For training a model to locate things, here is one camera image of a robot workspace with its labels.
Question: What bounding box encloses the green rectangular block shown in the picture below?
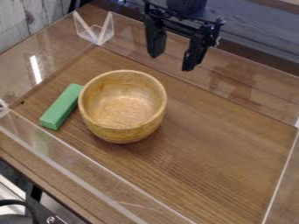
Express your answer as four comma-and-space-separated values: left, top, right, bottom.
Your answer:
40, 84, 83, 130

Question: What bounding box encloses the clear acrylic corner bracket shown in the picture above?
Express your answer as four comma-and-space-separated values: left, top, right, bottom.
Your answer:
72, 11, 115, 46

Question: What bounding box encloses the clear acrylic tray wall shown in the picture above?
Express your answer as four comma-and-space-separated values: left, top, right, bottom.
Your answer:
0, 12, 299, 224

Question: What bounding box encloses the brown wooden bowl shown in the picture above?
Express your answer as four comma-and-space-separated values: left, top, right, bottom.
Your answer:
79, 69, 167, 144

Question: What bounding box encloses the black table clamp bracket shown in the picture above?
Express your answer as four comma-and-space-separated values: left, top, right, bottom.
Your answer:
25, 185, 84, 224

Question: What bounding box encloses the black cable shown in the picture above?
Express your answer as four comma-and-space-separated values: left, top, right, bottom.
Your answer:
0, 199, 40, 224

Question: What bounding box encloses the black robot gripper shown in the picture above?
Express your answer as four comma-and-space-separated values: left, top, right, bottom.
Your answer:
144, 0, 224, 72

